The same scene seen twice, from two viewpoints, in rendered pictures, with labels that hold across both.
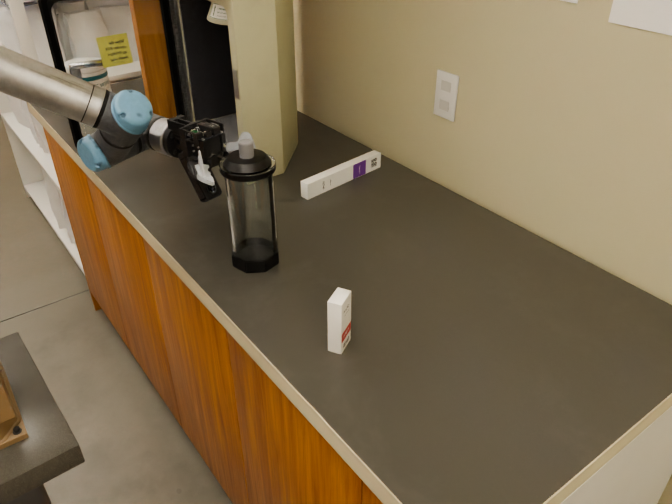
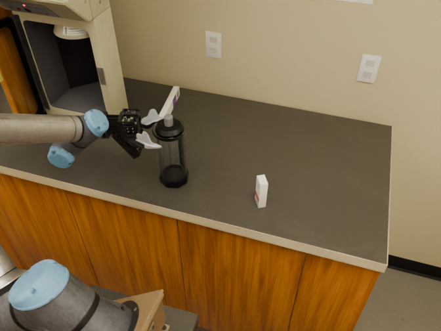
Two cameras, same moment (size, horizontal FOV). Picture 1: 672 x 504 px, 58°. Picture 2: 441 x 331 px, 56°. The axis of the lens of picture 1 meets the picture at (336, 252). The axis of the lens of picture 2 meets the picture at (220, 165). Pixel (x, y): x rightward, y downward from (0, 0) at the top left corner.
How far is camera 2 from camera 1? 71 cm
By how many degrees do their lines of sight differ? 29
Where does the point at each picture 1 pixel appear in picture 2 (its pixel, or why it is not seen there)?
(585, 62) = (301, 17)
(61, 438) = (186, 317)
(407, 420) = (318, 220)
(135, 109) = (101, 121)
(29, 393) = not seen: hidden behind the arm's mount
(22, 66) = (35, 122)
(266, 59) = (113, 54)
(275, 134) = (123, 97)
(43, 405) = not seen: hidden behind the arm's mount
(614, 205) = (325, 83)
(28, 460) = not seen: outside the picture
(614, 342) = (357, 147)
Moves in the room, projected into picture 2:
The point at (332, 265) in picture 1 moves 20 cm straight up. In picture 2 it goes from (215, 163) to (214, 119)
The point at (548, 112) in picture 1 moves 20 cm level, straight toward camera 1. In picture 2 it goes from (282, 44) to (302, 69)
